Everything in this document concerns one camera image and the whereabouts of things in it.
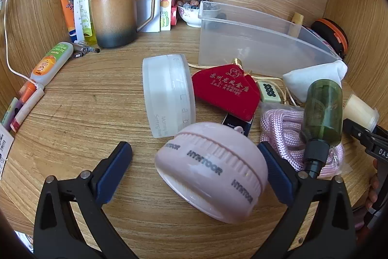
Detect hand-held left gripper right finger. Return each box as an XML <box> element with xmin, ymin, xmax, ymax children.
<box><xmin>251</xmin><ymin>142</ymin><xmax>356</xmax><ymax>259</ymax></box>

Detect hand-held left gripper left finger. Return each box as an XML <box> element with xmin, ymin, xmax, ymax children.
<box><xmin>33</xmin><ymin>142</ymin><xmax>140</xmax><ymax>259</ymax></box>

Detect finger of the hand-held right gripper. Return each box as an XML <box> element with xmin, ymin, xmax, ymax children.
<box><xmin>343</xmin><ymin>119</ymin><xmax>373</xmax><ymax>154</ymax></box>
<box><xmin>375</xmin><ymin>125</ymin><xmax>388</xmax><ymax>141</ymax></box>

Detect cream round jar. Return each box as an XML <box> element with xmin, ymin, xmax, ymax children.
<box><xmin>345</xmin><ymin>93</ymin><xmax>380</xmax><ymax>131</ymax></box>

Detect dark green spray bottle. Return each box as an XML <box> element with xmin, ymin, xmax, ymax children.
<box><xmin>298</xmin><ymin>80</ymin><xmax>344</xmax><ymax>179</ymax></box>

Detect pink braided rope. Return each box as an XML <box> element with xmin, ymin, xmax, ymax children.
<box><xmin>260</xmin><ymin>107</ymin><xmax>345</xmax><ymax>178</ymax></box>

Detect white cloth pouch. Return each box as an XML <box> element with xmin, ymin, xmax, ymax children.
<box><xmin>283</xmin><ymin>60</ymin><xmax>348</xmax><ymax>103</ymax></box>

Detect pink round case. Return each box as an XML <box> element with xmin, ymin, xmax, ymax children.
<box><xmin>154</xmin><ymin>122</ymin><xmax>269</xmax><ymax>224</ymax></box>

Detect green-dotted mahjong tile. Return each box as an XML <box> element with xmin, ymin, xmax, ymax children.
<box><xmin>257</xmin><ymin>80</ymin><xmax>284</xmax><ymax>103</ymax></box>

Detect frosted white round jar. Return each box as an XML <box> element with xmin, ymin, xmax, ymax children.
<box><xmin>142</xmin><ymin>54</ymin><xmax>196</xmax><ymax>138</ymax></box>

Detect red velvet pouch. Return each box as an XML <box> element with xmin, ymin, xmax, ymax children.
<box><xmin>191</xmin><ymin>64</ymin><xmax>261</xmax><ymax>122</ymax></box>

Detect clear plastic box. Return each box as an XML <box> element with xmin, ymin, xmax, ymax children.
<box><xmin>198</xmin><ymin>1</ymin><xmax>343</xmax><ymax>78</ymax></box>

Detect person's right hand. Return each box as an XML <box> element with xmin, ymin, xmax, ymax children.
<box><xmin>365</xmin><ymin>166</ymin><xmax>380</xmax><ymax>211</ymax></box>

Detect dark blue small box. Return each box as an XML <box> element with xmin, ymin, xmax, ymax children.
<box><xmin>222</xmin><ymin>113</ymin><xmax>254</xmax><ymax>137</ymax></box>

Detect black case with orange zip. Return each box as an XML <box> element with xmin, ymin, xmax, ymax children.
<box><xmin>310</xmin><ymin>18</ymin><xmax>349</xmax><ymax>60</ymax></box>

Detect lip balm sticks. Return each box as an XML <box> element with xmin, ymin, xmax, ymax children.
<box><xmin>1</xmin><ymin>81</ymin><xmax>46</xmax><ymax>134</ymax></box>

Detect white paper tag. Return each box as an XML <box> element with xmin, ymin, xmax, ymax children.
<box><xmin>0</xmin><ymin>125</ymin><xmax>15</xmax><ymax>176</ymax></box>

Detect metal pens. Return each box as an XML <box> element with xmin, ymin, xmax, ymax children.
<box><xmin>73</xmin><ymin>40</ymin><xmax>101</xmax><ymax>58</ymax></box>

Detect yellow tube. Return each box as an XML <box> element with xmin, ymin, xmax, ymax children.
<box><xmin>288</xmin><ymin>12</ymin><xmax>304</xmax><ymax>38</ymax></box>

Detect white bottle with orange label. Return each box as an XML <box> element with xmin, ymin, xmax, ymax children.
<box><xmin>30</xmin><ymin>42</ymin><xmax>74</xmax><ymax>86</ymax></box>

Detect brown ceramic mug with lid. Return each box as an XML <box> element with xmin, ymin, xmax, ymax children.
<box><xmin>89</xmin><ymin>0</ymin><xmax>156</xmax><ymax>49</ymax></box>

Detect orange sunscreen tube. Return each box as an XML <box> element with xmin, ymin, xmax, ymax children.
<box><xmin>59</xmin><ymin>0</ymin><xmax>78</xmax><ymax>42</ymax></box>

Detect fruit-print book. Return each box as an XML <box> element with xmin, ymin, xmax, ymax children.
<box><xmin>159</xmin><ymin>0</ymin><xmax>173</xmax><ymax>31</ymax></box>

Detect bowl of glass beads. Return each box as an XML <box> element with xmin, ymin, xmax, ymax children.
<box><xmin>176</xmin><ymin>0</ymin><xmax>213</xmax><ymax>28</ymax></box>

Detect white cable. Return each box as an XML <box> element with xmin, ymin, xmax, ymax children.
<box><xmin>4</xmin><ymin>0</ymin><xmax>38</xmax><ymax>87</ymax></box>

